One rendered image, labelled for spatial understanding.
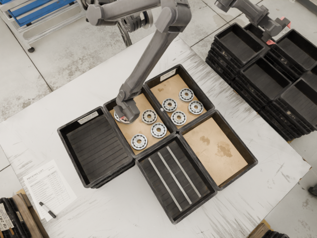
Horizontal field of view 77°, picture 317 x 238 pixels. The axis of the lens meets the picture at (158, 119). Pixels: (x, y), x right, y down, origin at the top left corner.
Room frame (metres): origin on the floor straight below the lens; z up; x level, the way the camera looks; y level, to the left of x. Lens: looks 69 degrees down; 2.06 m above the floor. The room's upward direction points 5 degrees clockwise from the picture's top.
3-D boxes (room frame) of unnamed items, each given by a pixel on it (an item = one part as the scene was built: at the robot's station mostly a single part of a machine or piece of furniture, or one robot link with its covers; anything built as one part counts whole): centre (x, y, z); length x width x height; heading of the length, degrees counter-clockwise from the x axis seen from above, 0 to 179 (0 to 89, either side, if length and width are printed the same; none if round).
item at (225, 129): (0.29, -0.36, 0.87); 0.40 x 0.30 x 0.11; 37
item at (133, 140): (0.29, 0.11, 0.86); 0.10 x 0.10 x 0.01
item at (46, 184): (-0.03, 0.66, 0.70); 0.33 x 0.23 x 0.01; 43
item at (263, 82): (1.12, -0.98, 0.31); 0.40 x 0.30 x 0.34; 43
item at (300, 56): (1.39, -1.27, 0.37); 0.40 x 0.30 x 0.45; 43
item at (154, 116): (0.47, 0.06, 0.86); 0.10 x 0.10 x 0.01
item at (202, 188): (0.10, -0.12, 0.87); 0.40 x 0.30 x 0.11; 37
